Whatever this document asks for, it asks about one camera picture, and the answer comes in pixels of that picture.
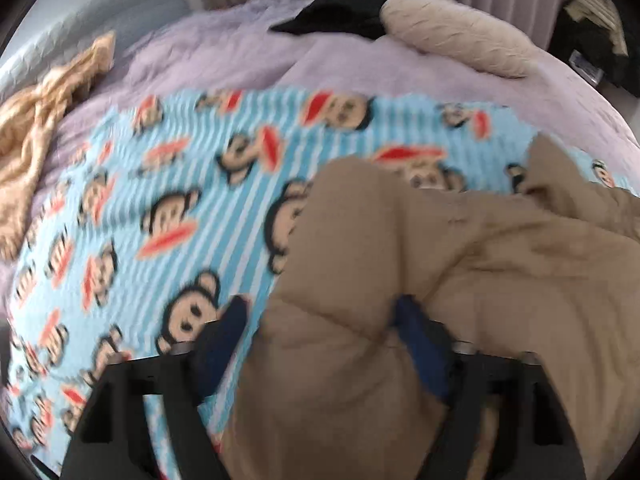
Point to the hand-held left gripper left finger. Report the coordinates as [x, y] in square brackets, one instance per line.
[220, 340]

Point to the black hanging clothes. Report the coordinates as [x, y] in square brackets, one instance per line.
[575, 40]

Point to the monkey print striped blanket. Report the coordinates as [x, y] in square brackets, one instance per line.
[150, 170]

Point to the round cream cushion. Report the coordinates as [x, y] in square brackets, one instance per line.
[460, 35]

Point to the cream hanging jacket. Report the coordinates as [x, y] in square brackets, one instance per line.
[600, 10]

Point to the grey padded headboard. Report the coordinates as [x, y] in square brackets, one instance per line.
[100, 10]

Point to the tan puffer jacket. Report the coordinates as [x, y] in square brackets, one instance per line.
[450, 240]

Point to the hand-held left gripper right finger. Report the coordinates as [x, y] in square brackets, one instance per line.
[425, 355]

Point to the bed with lilac cover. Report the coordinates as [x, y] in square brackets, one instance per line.
[225, 50]

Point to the white printed bag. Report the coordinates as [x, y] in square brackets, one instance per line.
[585, 66]

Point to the cream striped cloth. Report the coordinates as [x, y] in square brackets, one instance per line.
[30, 135]

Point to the black garment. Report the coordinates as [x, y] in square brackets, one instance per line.
[340, 15]

